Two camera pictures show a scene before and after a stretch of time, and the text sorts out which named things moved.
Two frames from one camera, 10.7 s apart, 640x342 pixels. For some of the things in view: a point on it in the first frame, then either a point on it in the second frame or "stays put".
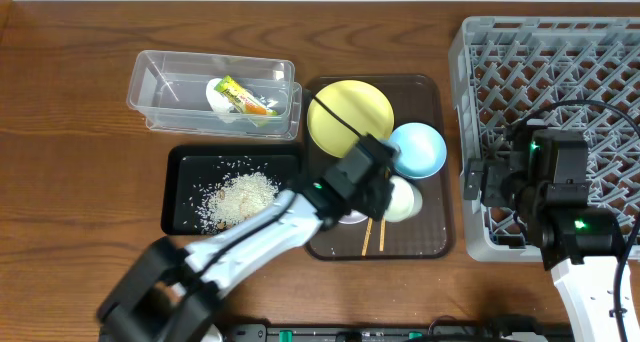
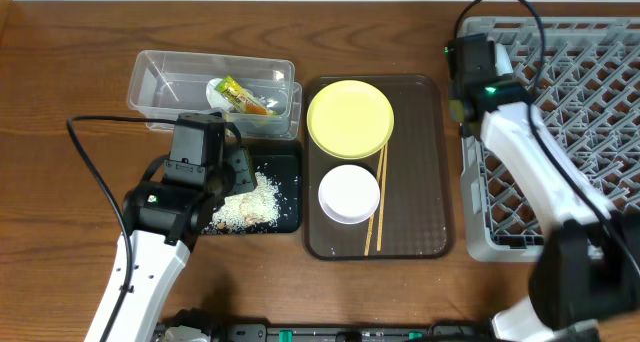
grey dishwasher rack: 555,72 stays put
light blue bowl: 423,149 → 503,64
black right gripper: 482,183 → 460,112
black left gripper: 379,197 → 201,118
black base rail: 490,329 stays put
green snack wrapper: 242,98 stays put
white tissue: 217,100 stays put
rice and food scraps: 240,189 stays put
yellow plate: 360,104 stays put
